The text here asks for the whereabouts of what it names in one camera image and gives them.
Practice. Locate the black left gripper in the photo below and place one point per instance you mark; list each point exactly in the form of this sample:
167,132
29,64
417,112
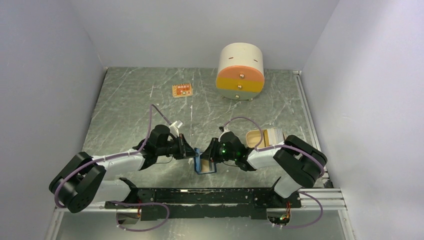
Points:
185,150

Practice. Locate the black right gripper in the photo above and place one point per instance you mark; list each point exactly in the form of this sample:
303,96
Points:
210,153

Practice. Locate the beige credit card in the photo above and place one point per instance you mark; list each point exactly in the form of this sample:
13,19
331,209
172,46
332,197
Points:
206,166

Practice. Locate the blue card holder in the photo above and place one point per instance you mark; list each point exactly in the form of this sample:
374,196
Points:
197,164

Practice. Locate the stack of credit cards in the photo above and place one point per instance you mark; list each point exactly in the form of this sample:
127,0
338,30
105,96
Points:
273,136

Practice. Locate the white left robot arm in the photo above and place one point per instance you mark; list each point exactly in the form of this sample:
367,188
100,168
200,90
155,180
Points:
90,179

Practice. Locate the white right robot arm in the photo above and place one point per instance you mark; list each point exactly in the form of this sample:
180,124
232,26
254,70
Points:
302,164

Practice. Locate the beige card tray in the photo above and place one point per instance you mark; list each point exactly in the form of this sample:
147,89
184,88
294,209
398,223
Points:
253,137

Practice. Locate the orange patterned card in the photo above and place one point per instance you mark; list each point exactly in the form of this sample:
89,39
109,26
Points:
182,90

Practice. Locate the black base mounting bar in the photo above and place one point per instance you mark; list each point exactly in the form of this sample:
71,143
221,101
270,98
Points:
195,203

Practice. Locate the round pastel drawer cabinet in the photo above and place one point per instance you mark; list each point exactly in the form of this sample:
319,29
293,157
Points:
240,73

